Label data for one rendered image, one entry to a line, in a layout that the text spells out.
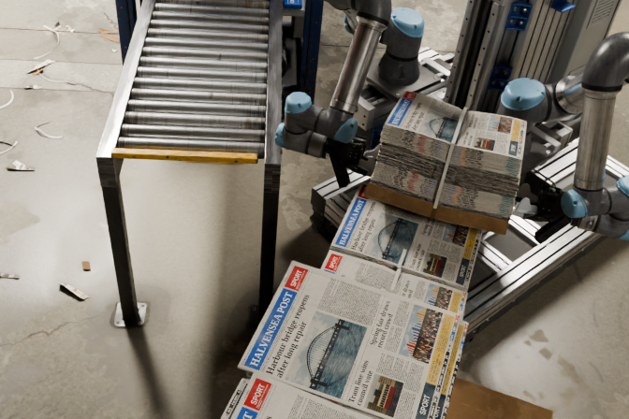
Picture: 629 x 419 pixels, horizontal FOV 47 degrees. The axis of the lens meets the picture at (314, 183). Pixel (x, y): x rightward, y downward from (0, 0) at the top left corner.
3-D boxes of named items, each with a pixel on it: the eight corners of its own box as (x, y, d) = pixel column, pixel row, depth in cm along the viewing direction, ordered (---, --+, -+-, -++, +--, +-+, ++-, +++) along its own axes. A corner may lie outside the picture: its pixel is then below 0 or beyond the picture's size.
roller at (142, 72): (270, 90, 253) (270, 78, 250) (134, 83, 249) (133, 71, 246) (270, 81, 257) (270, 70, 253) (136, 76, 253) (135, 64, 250)
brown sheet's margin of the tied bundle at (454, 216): (512, 190, 212) (515, 177, 210) (505, 236, 188) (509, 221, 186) (459, 179, 216) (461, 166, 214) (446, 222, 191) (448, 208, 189)
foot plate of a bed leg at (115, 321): (147, 329, 264) (147, 328, 263) (108, 328, 263) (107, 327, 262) (152, 301, 274) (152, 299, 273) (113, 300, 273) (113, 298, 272)
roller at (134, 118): (268, 136, 234) (269, 123, 230) (122, 130, 230) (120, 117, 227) (269, 127, 238) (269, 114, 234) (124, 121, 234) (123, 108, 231)
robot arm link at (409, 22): (413, 62, 243) (420, 26, 234) (376, 50, 247) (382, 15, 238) (424, 46, 251) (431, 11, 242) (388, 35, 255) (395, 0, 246)
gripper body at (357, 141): (363, 147, 209) (324, 136, 212) (358, 173, 213) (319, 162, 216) (369, 137, 216) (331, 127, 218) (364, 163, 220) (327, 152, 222)
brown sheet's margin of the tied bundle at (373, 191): (435, 172, 217) (439, 160, 215) (419, 214, 192) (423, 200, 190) (385, 156, 220) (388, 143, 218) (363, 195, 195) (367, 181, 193)
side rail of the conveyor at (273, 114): (280, 193, 224) (282, 164, 216) (263, 193, 224) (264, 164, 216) (282, -10, 323) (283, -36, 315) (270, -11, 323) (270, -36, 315)
